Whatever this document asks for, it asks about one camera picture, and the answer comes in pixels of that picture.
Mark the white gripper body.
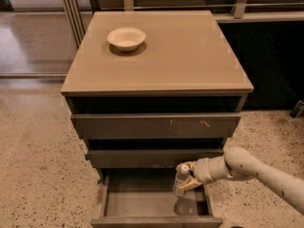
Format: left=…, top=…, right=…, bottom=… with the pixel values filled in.
left=193, top=158, right=213, bottom=184

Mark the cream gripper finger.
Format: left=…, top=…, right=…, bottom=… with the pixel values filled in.
left=176, top=161, right=195, bottom=171
left=178, top=176, right=201, bottom=191

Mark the clear plastic water bottle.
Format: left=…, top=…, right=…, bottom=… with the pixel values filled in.
left=173, top=164, right=190, bottom=198

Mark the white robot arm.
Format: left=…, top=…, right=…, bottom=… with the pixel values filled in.
left=174, top=146, right=304, bottom=215

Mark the grey open bottom drawer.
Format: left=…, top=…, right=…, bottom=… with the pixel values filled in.
left=91, top=169, right=222, bottom=228

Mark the grey drawer cabinet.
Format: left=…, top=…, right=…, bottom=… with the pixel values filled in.
left=60, top=10, right=255, bottom=182

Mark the grey middle drawer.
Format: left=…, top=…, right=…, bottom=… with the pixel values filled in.
left=85, top=149, right=223, bottom=168

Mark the grey top drawer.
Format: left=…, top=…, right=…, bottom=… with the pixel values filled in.
left=71, top=113, right=240, bottom=140

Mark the white ceramic bowl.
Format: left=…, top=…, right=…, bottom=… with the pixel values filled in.
left=107, top=28, right=146, bottom=51

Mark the metal shelving frame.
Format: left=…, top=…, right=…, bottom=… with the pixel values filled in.
left=56, top=0, right=304, bottom=48

